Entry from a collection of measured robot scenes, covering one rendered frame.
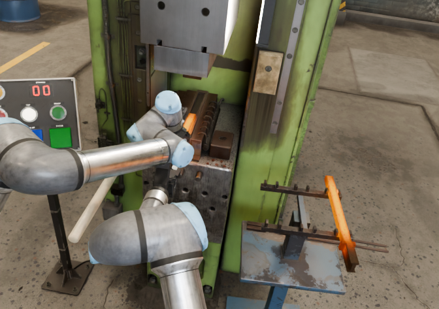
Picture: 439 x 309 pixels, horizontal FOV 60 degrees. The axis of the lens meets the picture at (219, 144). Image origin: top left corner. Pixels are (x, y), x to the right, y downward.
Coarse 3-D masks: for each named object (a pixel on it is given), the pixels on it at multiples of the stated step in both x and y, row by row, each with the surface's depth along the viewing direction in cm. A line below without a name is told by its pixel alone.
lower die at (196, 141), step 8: (184, 96) 184; (192, 96) 185; (208, 96) 186; (216, 96) 187; (184, 104) 178; (192, 104) 177; (208, 104) 180; (200, 112) 172; (208, 112) 173; (184, 120) 164; (200, 120) 167; (208, 120) 168; (192, 128) 160; (192, 136) 157; (200, 136) 157; (192, 144) 156; (200, 144) 156; (200, 152) 158
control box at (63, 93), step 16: (0, 80) 137; (16, 80) 138; (32, 80) 140; (48, 80) 141; (64, 80) 143; (16, 96) 139; (32, 96) 140; (48, 96) 142; (64, 96) 144; (16, 112) 139; (48, 112) 142; (32, 128) 141; (48, 128) 143; (80, 128) 152; (48, 144) 144; (80, 144) 147
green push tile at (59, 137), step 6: (54, 132) 143; (60, 132) 144; (66, 132) 144; (54, 138) 143; (60, 138) 144; (66, 138) 144; (54, 144) 143; (60, 144) 144; (66, 144) 145; (72, 144) 146
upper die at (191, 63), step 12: (156, 48) 135; (168, 48) 135; (204, 48) 137; (156, 60) 138; (168, 60) 137; (180, 60) 136; (192, 60) 136; (204, 60) 135; (180, 72) 139; (192, 72) 138; (204, 72) 137
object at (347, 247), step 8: (328, 176) 153; (328, 184) 149; (336, 192) 146; (336, 200) 142; (336, 208) 138; (336, 216) 135; (336, 224) 134; (344, 224) 132; (344, 232) 129; (344, 240) 125; (344, 248) 125; (352, 248) 122; (344, 256) 124; (352, 256) 119; (352, 264) 118
